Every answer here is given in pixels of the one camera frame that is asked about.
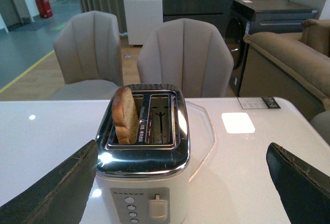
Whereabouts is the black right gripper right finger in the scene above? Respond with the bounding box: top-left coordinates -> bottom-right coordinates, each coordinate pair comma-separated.
266,143 -> 329,223

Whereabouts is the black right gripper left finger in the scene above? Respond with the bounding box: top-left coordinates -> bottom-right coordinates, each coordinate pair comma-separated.
1,140 -> 98,223

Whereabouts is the toasted bread slice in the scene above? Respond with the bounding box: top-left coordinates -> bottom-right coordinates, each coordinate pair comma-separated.
111,87 -> 139,144

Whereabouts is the beige chair at right edge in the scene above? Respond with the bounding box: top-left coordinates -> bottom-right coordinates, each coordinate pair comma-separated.
310,110 -> 330,144

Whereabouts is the white chrome two-slot toaster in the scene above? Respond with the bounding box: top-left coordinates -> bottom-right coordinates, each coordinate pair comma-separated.
96,83 -> 191,223

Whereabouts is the table label sticker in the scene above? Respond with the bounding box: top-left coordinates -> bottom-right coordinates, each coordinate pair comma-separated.
237,96 -> 281,109

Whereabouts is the beige toaster lever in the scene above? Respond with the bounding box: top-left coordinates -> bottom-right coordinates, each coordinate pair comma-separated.
148,194 -> 169,223

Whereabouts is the tan sofa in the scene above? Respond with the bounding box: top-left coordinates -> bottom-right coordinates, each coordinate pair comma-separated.
239,19 -> 329,120

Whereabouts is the beige chair left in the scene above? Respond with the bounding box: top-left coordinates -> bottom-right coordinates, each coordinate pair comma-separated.
50,11 -> 123,100

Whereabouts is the beige chair centre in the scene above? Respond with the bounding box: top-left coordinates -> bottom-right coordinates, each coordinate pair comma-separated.
137,19 -> 234,98

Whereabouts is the black washing machine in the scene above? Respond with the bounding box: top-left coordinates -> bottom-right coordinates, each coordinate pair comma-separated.
224,0 -> 317,96

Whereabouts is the red fire cabinet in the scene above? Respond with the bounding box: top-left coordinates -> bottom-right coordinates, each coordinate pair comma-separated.
35,0 -> 53,18

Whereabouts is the white refrigerator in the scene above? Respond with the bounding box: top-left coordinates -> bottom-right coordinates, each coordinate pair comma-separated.
123,0 -> 163,45

